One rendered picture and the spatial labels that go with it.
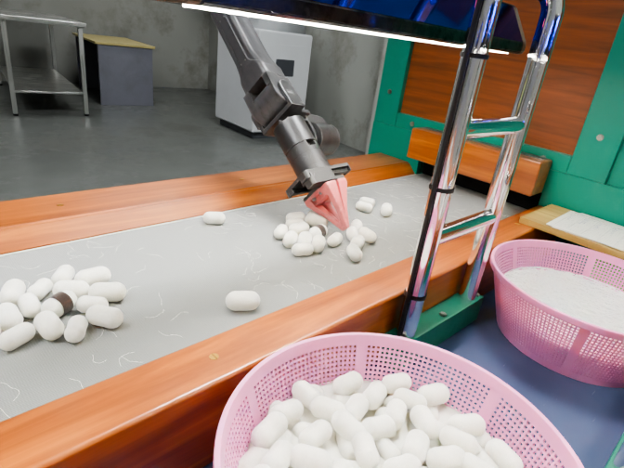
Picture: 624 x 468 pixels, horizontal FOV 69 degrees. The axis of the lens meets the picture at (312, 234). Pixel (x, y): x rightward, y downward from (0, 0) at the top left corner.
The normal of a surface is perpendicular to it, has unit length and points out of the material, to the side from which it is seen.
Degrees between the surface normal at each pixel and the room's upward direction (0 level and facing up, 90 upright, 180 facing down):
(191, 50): 90
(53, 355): 0
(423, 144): 90
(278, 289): 0
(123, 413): 0
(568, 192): 90
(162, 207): 45
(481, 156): 90
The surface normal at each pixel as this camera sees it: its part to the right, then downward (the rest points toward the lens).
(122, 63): 0.58, 0.40
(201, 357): 0.12, -0.91
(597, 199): -0.72, 0.20
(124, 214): 0.57, -0.38
